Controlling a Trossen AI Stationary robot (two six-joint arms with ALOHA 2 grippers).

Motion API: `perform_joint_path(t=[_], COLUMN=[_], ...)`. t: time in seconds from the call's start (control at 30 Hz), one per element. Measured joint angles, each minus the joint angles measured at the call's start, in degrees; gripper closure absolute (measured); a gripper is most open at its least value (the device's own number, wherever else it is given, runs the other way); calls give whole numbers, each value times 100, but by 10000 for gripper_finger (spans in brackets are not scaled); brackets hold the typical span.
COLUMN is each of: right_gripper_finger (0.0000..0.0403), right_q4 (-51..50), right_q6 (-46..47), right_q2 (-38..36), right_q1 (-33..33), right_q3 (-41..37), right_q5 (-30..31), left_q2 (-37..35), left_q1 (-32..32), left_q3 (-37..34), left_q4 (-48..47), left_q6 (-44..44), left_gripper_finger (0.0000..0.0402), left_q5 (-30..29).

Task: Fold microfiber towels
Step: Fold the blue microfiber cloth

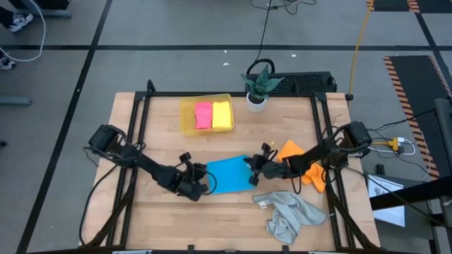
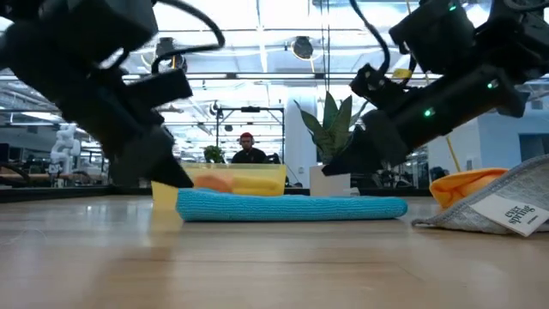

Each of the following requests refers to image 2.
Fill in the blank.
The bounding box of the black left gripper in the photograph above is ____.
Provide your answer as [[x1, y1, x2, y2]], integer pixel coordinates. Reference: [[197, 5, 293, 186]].
[[8, 25, 195, 189]]

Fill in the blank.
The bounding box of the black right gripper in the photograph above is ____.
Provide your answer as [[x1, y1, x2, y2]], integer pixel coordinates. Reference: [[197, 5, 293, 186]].
[[321, 65, 529, 178]]

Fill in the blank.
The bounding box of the pink microfiber towel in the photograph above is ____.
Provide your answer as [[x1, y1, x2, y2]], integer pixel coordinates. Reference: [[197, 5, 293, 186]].
[[193, 173, 236, 194]]

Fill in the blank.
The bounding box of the orange microfiber towel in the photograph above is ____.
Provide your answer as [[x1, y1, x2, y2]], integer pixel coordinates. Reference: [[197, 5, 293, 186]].
[[429, 167, 510, 210]]

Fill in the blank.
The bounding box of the blue microfiber towel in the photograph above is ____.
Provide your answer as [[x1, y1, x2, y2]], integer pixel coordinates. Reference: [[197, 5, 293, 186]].
[[175, 187, 409, 223]]

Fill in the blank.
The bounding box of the yellow plastic bin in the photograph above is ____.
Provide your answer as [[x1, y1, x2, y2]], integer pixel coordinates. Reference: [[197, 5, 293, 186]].
[[150, 162, 287, 210]]

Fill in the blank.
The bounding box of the yellow microfiber towel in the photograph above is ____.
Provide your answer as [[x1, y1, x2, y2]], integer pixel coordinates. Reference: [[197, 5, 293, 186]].
[[233, 175, 284, 197]]

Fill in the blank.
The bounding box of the grey microfiber towel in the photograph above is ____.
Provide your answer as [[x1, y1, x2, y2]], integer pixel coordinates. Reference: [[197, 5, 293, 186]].
[[411, 154, 549, 238]]

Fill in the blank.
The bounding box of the snake plant in white pot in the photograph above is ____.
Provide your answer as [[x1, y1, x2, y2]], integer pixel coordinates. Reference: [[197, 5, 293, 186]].
[[293, 91, 371, 197]]

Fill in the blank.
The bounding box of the small green plant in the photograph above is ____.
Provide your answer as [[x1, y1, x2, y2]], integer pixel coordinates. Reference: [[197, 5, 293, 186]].
[[202, 144, 226, 164]]

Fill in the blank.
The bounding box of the person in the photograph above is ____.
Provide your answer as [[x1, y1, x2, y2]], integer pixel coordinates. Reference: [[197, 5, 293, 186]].
[[231, 131, 269, 164]]

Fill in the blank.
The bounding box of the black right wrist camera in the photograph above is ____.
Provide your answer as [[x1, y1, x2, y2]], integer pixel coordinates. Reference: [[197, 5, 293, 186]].
[[349, 64, 407, 111]]

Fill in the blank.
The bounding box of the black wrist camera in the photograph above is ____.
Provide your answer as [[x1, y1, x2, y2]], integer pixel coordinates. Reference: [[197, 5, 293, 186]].
[[126, 68, 194, 109], [349, 64, 407, 111]]

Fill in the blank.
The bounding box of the yellow cable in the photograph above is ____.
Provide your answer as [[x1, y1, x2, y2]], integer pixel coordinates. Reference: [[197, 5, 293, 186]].
[[445, 136, 463, 173]]

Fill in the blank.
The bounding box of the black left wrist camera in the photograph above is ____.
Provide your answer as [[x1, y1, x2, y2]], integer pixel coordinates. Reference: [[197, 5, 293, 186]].
[[126, 68, 194, 109]]

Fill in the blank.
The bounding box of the thin black hanging cable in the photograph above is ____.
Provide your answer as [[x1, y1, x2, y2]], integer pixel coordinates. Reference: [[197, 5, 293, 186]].
[[326, 0, 332, 94], [319, 0, 325, 94]]

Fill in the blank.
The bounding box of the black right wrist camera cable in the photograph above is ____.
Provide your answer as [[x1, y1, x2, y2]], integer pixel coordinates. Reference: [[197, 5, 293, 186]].
[[347, 0, 392, 77]]

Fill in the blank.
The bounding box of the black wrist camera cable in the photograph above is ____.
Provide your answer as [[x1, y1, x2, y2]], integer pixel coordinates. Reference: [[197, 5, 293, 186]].
[[347, 0, 392, 77], [149, 0, 226, 75]]

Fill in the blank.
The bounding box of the black frame stand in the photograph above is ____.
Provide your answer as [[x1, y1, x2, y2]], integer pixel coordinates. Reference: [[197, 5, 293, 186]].
[[215, 106, 286, 164]]

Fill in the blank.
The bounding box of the large black cable reel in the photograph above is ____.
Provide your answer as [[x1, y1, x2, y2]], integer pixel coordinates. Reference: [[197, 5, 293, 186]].
[[293, 35, 316, 60], [154, 36, 189, 73]]

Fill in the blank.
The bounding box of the black left wrist camera cable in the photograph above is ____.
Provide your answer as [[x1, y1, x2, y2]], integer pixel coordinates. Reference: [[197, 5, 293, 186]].
[[149, 0, 226, 75]]

